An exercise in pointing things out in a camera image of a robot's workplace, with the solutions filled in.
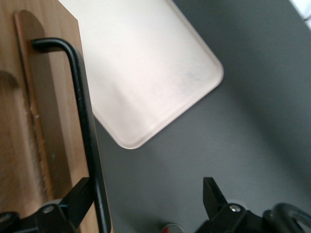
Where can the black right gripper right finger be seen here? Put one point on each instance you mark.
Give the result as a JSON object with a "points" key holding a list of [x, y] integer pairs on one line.
{"points": [[216, 201]]}

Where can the beige plastic tray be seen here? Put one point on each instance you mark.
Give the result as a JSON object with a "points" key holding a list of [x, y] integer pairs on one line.
{"points": [[145, 72]]}

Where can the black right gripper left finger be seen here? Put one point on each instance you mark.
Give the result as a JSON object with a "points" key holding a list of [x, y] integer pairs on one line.
{"points": [[73, 204]]}

